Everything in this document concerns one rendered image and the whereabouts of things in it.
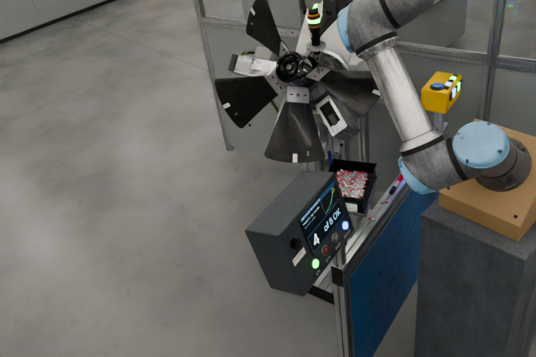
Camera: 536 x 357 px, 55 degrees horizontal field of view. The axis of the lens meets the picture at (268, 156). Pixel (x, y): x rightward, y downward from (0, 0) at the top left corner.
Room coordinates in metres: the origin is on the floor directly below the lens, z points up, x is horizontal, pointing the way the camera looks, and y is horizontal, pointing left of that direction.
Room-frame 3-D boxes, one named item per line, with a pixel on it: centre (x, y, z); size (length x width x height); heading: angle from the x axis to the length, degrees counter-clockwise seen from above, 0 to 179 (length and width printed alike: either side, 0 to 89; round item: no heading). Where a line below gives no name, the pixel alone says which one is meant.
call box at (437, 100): (1.72, -0.70, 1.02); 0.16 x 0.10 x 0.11; 139
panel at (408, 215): (1.42, -0.44, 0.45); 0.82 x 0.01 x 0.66; 139
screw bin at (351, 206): (1.47, -0.27, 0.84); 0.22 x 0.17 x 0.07; 154
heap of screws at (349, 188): (1.46, -0.27, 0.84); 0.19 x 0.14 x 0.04; 154
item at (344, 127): (1.72, -0.29, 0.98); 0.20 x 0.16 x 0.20; 139
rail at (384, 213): (1.42, -0.44, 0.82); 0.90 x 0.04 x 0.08; 139
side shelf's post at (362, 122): (2.22, -0.51, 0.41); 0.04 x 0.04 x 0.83; 49
